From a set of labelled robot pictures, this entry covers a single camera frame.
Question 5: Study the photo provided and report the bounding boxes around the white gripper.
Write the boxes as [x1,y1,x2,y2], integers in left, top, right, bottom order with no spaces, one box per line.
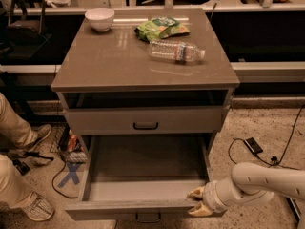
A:
[187,177,274,217]

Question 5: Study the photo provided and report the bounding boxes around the grey drawer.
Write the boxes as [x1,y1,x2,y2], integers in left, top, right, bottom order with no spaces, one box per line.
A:
[65,134,212,223]
[64,106,229,135]

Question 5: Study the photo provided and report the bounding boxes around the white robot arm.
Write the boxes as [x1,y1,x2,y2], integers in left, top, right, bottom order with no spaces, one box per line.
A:
[187,162,305,217]

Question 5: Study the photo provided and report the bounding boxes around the grey top drawer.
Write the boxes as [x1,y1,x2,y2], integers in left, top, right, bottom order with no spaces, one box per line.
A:
[64,106,229,135]

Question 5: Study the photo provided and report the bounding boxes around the grey drawer cabinet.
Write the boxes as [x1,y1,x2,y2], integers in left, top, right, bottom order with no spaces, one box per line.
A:
[50,7,241,145]

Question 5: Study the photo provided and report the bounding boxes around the black small device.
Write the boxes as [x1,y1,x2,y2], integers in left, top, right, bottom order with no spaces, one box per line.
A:
[244,137,263,155]

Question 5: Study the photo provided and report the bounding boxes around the black bar on floor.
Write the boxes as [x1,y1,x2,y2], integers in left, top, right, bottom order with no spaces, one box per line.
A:
[286,198,301,222]

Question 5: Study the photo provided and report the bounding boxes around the blue tape cross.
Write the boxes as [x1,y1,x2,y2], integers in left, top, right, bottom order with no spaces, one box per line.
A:
[58,162,81,188]

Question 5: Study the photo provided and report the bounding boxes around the clear plastic water bottle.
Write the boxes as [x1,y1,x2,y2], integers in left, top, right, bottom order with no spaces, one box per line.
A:
[149,40,206,63]

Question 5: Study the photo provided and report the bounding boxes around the white sneaker lower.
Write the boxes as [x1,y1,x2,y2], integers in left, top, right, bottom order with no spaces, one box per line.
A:
[22,193,54,222]

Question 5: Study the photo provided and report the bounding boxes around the grey sneaker upper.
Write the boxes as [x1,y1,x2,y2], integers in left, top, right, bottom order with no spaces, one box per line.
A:
[25,124,52,151]

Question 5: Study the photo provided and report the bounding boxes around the green snack bag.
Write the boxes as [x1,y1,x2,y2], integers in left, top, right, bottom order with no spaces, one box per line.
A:
[134,17,191,42]

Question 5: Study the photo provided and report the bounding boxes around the beige trouser leg lower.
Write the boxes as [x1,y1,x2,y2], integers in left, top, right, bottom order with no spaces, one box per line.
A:
[0,155,36,209]

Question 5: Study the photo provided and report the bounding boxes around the beige trouser leg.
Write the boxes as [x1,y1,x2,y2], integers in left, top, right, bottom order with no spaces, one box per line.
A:
[0,155,36,209]
[0,93,38,148]

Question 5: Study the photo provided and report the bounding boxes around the beige trouser leg upper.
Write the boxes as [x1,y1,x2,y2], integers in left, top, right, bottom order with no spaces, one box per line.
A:
[0,93,38,148]

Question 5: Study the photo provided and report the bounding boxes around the white bowl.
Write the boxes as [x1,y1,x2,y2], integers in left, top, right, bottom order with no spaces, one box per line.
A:
[85,8,114,31]

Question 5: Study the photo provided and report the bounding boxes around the black floor cable right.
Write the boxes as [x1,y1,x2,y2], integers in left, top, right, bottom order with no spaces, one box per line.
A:
[227,104,305,174]

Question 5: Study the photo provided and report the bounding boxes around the black floor cable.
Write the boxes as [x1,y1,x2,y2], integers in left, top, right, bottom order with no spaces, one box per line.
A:
[51,161,80,200]
[227,104,305,174]

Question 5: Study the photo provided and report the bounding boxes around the black floor cable left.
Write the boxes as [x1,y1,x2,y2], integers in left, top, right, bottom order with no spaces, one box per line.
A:
[51,161,80,200]

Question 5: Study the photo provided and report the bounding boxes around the black chair frame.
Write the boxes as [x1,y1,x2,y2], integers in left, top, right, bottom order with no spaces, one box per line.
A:
[0,0,50,60]

